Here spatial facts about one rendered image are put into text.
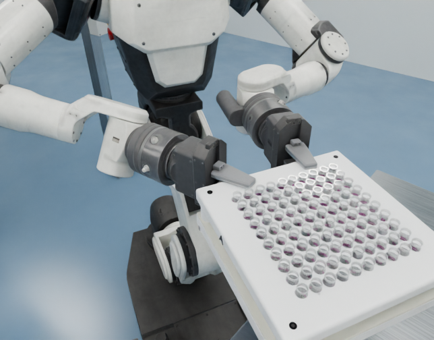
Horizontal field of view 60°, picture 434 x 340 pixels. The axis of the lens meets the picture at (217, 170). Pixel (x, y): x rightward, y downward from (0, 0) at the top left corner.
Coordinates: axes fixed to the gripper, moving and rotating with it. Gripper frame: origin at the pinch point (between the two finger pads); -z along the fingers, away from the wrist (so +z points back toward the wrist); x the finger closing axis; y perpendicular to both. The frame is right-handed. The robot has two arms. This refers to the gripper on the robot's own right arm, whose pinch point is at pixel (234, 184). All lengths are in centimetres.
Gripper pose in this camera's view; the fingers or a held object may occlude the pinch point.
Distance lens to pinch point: 54.7
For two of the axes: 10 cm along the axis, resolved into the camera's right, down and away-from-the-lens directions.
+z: -8.2, -3.3, 4.6
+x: 0.1, 8.1, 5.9
